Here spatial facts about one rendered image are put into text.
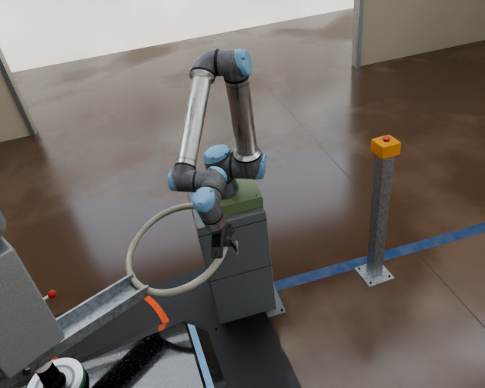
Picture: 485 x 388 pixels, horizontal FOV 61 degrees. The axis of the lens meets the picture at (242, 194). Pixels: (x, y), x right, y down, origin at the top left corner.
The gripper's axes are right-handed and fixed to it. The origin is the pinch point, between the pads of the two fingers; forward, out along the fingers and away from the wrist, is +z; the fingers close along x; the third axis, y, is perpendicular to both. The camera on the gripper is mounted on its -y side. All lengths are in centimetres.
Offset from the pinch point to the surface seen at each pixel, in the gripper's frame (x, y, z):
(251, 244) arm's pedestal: 11, 42, 49
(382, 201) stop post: -63, 83, 62
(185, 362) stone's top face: 12.5, -42.5, 10.2
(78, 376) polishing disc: 50, -55, -1
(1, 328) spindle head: 44, -58, -48
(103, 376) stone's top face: 43, -53, 4
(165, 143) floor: 186, 261, 139
